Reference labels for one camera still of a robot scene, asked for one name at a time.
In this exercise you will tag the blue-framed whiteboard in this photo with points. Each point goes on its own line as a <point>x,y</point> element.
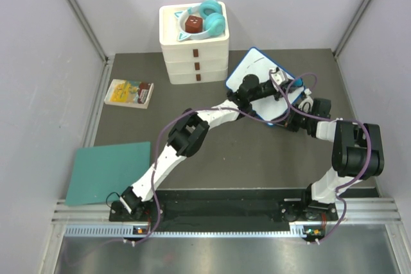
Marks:
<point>253,65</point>

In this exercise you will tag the blue heart-shaped eraser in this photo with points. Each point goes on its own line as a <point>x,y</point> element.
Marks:
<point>298,83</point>

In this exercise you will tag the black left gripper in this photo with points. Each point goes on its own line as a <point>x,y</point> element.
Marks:
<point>287,86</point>

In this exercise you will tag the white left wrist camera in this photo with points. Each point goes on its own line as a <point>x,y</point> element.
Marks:
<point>278,77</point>

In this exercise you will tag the teal green mat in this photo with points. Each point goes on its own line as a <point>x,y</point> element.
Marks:
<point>101,170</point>

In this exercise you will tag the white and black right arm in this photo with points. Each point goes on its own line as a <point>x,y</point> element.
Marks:
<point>357,155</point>

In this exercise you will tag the teal cat-ear headphones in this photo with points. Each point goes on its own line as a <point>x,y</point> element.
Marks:
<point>210,12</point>

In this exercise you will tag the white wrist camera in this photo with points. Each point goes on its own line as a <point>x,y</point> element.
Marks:
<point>278,77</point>
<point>307,99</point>

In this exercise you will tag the yellow illustrated book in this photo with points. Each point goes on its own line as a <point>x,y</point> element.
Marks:
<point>126,93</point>

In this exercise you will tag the aluminium front rail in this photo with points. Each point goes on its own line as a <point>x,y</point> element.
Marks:
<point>359,211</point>

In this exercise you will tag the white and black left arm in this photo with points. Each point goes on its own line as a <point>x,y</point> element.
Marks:
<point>187,135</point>

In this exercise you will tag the dark red cube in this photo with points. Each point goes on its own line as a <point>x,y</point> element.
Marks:
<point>193,24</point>

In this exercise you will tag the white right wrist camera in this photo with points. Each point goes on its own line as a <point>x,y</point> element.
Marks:
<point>307,99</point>

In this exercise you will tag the white stacked drawer box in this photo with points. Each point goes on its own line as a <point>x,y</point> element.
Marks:
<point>192,61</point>

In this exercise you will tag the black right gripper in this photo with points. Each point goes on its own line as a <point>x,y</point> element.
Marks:
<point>288,122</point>

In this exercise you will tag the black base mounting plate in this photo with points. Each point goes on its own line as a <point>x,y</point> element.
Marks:
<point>218,211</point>

